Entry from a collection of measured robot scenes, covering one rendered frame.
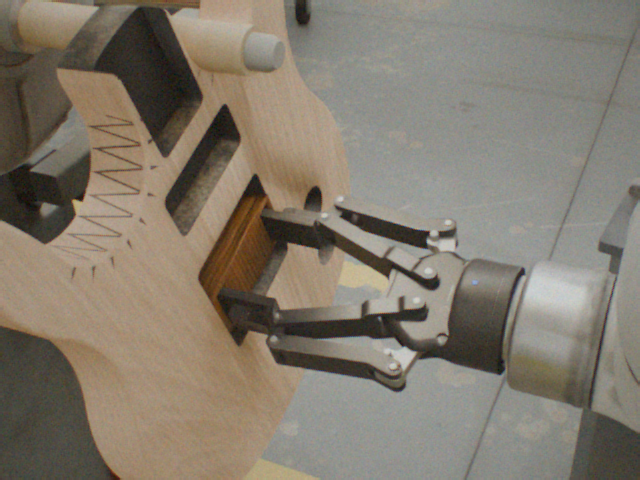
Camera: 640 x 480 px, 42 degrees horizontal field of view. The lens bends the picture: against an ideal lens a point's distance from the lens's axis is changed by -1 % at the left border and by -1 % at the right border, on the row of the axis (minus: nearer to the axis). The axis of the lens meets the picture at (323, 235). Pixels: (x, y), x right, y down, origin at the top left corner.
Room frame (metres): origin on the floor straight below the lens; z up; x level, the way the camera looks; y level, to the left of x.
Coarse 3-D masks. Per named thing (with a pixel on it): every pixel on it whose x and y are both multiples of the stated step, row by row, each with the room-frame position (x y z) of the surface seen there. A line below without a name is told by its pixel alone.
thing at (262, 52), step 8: (256, 32) 0.50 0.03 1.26; (248, 40) 0.49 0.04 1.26; (256, 40) 0.49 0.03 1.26; (264, 40) 0.48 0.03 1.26; (272, 40) 0.49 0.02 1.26; (280, 40) 0.49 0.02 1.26; (248, 48) 0.48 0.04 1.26; (256, 48) 0.48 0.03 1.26; (264, 48) 0.48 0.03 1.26; (272, 48) 0.48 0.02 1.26; (280, 48) 0.49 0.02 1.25; (248, 56) 0.48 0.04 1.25; (256, 56) 0.48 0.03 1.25; (264, 56) 0.48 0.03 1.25; (272, 56) 0.48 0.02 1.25; (280, 56) 0.48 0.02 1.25; (248, 64) 0.48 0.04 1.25; (256, 64) 0.48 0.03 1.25; (264, 64) 0.48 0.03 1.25; (272, 64) 0.48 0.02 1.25; (280, 64) 0.49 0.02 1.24; (264, 72) 0.48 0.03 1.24
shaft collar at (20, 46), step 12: (0, 0) 0.57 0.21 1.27; (12, 0) 0.57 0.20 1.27; (24, 0) 0.57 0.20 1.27; (48, 0) 0.59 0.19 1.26; (0, 12) 0.56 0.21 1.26; (12, 12) 0.56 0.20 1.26; (0, 24) 0.56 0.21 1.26; (12, 24) 0.56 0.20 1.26; (0, 36) 0.56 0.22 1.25; (12, 36) 0.56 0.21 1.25; (12, 48) 0.56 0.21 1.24; (24, 48) 0.56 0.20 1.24; (36, 48) 0.57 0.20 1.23
